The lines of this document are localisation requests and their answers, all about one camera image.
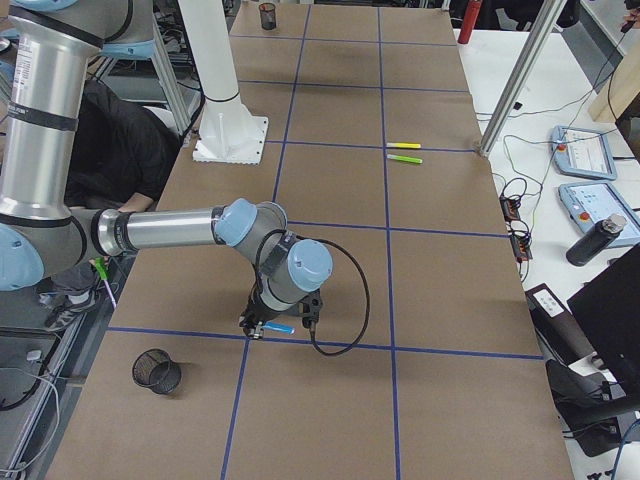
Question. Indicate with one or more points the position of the green highlighter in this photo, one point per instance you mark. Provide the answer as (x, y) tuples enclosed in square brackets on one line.
[(405, 159)]

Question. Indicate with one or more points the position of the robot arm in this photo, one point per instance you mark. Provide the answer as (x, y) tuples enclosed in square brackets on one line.
[(42, 238)]

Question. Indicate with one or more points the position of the yellow highlighter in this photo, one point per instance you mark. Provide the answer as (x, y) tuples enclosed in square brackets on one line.
[(403, 145)]

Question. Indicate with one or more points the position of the blue highlighter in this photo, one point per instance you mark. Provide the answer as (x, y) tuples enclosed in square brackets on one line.
[(280, 328)]

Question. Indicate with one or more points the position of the teach pendant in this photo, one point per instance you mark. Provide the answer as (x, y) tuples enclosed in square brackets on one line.
[(582, 153), (591, 201)]

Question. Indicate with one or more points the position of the near black mesh cup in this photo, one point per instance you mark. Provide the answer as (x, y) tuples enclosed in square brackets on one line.
[(155, 370)]

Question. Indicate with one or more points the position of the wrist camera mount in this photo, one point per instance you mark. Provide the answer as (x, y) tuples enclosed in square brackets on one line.
[(309, 310)]

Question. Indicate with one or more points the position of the black mesh cup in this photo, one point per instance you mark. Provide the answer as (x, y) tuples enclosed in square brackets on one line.
[(268, 20), (155, 370)]

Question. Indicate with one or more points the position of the far black mesh cup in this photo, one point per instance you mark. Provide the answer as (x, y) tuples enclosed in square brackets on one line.
[(268, 20)]

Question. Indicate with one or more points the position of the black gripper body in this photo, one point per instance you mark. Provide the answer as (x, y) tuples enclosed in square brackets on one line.
[(253, 312)]

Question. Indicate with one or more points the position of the green white hand tool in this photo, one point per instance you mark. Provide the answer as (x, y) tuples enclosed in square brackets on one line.
[(101, 268)]

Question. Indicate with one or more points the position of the orange black electronics box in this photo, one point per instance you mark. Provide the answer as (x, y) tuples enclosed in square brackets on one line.
[(518, 231)]

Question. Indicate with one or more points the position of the seated person in black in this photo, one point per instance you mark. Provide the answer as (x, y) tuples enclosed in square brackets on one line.
[(122, 154)]

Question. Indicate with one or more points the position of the far teach pendant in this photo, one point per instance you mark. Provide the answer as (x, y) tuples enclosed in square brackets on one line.
[(582, 153)]

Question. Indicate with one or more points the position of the aluminium frame post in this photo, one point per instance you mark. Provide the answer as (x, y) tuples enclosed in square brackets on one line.
[(536, 40)]

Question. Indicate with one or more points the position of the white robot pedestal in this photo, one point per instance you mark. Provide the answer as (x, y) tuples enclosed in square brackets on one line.
[(228, 132)]

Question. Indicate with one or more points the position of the black water bottle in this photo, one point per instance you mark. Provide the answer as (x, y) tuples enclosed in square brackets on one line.
[(600, 236)]

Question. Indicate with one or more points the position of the black monitor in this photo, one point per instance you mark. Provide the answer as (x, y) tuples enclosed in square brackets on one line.
[(607, 311)]

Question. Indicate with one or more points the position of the near teach pendant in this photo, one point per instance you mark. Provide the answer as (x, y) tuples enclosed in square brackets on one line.
[(591, 201)]

